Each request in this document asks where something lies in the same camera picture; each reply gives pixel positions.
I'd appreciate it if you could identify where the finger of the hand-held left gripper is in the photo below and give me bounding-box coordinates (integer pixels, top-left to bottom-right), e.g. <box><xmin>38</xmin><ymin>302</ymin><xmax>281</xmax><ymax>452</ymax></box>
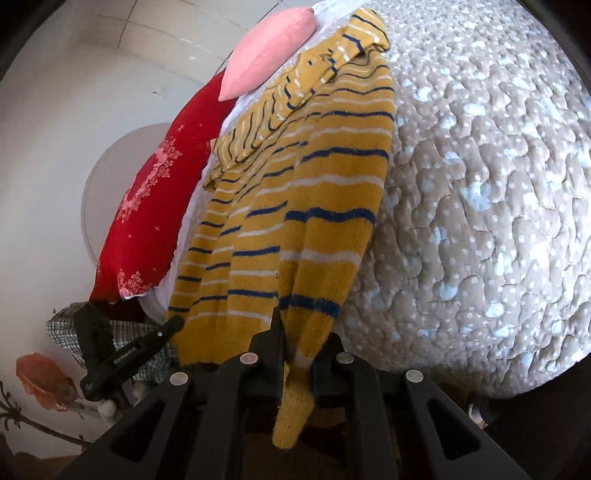
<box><xmin>113</xmin><ymin>316</ymin><xmax>185</xmax><ymax>369</ymax></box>

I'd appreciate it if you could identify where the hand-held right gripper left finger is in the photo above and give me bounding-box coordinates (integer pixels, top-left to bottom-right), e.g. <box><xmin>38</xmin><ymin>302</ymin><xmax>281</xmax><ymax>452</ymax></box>
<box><xmin>59</xmin><ymin>306</ymin><xmax>286</xmax><ymax>480</ymax></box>

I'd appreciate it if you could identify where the white round disc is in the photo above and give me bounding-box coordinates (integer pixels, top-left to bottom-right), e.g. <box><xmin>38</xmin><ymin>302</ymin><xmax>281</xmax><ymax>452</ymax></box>
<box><xmin>80</xmin><ymin>123</ymin><xmax>173</xmax><ymax>268</ymax></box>

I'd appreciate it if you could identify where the beige quilted blanket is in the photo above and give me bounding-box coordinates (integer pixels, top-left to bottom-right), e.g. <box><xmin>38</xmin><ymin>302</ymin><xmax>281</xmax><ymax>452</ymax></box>
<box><xmin>310</xmin><ymin>0</ymin><xmax>591</xmax><ymax>400</ymax></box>

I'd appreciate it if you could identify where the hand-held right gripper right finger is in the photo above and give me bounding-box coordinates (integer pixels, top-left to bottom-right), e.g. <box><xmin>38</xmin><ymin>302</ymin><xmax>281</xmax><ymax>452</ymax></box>
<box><xmin>312</xmin><ymin>333</ymin><xmax>533</xmax><ymax>480</ymax></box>

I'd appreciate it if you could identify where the pink pillow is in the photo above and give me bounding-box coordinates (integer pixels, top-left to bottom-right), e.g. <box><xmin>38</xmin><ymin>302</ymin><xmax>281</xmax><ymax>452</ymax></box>
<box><xmin>218</xmin><ymin>7</ymin><xmax>317</xmax><ymax>102</ymax></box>

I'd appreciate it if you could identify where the yellow striped knit sweater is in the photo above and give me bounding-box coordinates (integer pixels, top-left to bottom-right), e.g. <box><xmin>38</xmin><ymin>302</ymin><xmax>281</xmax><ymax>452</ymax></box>
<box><xmin>167</xmin><ymin>54</ymin><xmax>398</xmax><ymax>449</ymax></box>

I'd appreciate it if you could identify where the red floral pillow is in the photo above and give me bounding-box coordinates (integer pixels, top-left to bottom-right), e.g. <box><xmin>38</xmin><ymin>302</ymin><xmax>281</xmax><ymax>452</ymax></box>
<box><xmin>89</xmin><ymin>70</ymin><xmax>239</xmax><ymax>304</ymax></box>

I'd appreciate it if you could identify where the checkered cloth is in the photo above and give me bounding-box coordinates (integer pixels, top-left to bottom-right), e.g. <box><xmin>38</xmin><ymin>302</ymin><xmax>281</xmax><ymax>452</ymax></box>
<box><xmin>45</xmin><ymin>302</ymin><xmax>182</xmax><ymax>385</ymax></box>

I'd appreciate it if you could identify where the orange flower wall sticker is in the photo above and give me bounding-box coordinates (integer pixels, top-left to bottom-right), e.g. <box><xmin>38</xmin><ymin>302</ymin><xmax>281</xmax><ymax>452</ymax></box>
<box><xmin>0</xmin><ymin>353</ymin><xmax>95</xmax><ymax>454</ymax></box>

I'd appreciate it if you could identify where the yellow thin-striped shirt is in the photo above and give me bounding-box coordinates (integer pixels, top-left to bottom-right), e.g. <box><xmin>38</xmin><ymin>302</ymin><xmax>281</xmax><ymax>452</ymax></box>
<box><xmin>210</xmin><ymin>8</ymin><xmax>391</xmax><ymax>169</ymax></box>

